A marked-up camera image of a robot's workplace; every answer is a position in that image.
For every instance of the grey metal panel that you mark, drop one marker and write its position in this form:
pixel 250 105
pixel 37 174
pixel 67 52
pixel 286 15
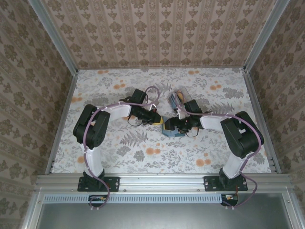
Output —
pixel 162 217

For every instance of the blue card holder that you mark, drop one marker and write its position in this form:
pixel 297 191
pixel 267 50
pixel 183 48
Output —
pixel 171 134

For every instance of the clear acrylic box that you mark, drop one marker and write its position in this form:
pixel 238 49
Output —
pixel 186 94

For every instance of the floral table cover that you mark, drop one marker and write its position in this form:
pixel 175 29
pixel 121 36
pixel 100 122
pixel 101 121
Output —
pixel 152 162

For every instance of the aluminium frame post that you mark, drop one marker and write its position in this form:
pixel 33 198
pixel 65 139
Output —
pixel 264 38
pixel 54 38

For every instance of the blue card diamond print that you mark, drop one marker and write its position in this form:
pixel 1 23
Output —
pixel 172 103

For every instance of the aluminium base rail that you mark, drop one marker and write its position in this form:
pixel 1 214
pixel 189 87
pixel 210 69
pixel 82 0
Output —
pixel 162 181

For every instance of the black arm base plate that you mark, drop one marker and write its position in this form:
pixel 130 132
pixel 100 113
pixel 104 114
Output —
pixel 112 183
pixel 210 183

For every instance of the yellow card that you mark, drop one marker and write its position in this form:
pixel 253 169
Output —
pixel 179 96

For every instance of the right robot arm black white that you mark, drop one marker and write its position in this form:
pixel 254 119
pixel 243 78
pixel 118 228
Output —
pixel 234 164

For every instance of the aluminium side rail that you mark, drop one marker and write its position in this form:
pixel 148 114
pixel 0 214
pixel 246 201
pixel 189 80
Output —
pixel 257 107
pixel 63 119

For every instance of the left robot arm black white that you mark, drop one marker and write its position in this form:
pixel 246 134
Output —
pixel 94 159

